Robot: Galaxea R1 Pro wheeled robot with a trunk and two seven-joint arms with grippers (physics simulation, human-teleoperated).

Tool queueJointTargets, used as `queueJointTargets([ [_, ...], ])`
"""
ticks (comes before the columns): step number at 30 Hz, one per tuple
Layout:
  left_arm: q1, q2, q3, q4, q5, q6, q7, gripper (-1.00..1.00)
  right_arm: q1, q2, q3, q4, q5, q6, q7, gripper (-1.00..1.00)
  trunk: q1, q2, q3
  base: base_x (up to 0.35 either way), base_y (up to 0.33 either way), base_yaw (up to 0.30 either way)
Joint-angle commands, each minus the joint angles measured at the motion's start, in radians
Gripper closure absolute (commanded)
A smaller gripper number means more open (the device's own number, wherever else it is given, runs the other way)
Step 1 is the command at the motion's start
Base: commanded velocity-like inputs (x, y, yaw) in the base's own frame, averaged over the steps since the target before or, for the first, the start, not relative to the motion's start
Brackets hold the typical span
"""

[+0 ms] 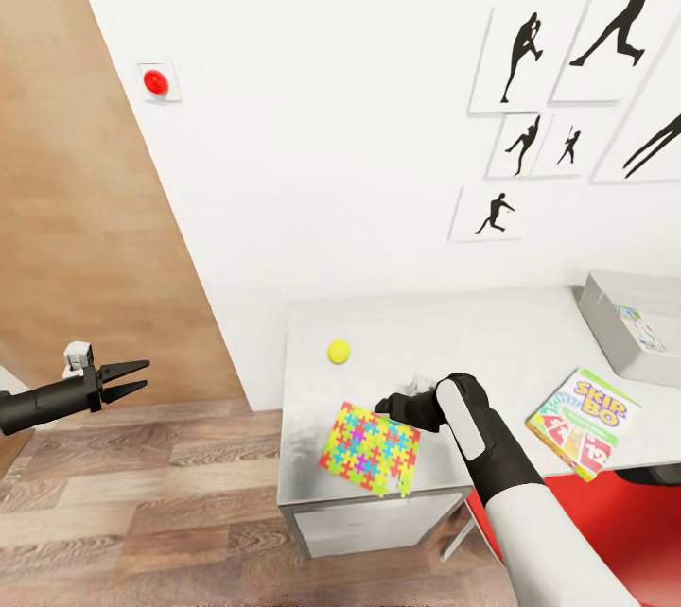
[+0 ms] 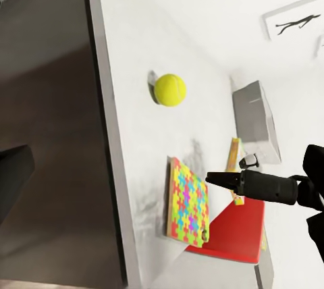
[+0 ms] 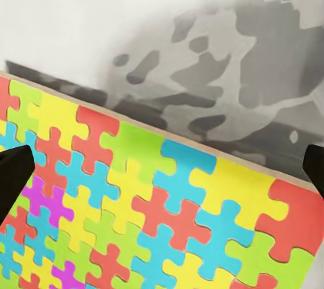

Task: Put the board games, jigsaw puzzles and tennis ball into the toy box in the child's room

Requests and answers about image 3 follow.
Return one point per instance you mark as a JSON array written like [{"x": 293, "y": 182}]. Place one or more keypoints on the desk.
[{"x": 245, "y": 77}]

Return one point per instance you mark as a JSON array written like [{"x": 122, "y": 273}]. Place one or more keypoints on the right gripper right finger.
[{"x": 314, "y": 166}]

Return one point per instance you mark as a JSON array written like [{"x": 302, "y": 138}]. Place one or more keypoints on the jigsaw puzzle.
[{"x": 114, "y": 203}]

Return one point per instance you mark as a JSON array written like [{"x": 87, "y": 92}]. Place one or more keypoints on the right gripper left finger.
[{"x": 16, "y": 167}]

